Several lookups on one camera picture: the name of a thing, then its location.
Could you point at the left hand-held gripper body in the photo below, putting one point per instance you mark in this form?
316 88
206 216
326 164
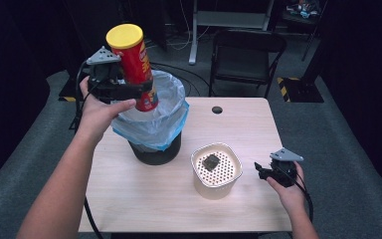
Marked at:
104 74

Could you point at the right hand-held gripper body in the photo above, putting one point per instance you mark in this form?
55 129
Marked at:
283 171

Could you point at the red chip can yellow lid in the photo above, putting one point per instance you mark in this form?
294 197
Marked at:
134 63

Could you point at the translucent blue trash bag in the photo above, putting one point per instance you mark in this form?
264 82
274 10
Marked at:
165 119

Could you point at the beige perforated strainer container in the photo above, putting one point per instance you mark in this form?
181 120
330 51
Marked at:
217 186

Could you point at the dark tea bag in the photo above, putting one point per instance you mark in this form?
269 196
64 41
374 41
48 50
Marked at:
211 162

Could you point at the black trash bin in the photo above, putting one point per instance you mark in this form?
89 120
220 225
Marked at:
157 154

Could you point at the person's right hand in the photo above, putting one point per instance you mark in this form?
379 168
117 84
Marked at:
293 199

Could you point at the person's left hand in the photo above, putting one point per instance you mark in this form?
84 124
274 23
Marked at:
96 116

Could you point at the dark cabinet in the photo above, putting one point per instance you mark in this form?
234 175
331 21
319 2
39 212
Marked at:
89 26

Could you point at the black folding chair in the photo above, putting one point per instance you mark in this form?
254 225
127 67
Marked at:
242 61

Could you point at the cluttered dark shelf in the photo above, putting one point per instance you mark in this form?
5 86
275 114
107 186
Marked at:
303 11

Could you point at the hazard-striped black base plate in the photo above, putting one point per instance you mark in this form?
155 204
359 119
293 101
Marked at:
303 91
67 93

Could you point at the grey metal desk frame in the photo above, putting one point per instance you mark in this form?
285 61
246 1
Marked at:
227 19

